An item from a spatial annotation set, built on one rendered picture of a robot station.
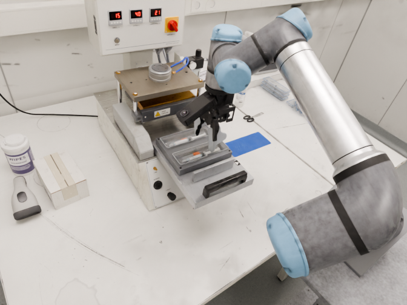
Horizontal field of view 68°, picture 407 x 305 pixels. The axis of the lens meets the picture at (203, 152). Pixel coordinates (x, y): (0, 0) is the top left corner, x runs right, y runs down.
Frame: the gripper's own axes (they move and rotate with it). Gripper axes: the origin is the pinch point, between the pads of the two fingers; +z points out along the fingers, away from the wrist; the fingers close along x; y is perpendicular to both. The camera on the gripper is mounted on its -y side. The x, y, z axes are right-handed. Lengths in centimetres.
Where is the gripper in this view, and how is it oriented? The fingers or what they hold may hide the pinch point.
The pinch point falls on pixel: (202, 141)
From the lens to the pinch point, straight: 94.8
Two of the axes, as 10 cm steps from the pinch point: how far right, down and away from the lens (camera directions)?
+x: -5.3, -6.2, 5.8
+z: -1.3, 7.4, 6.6
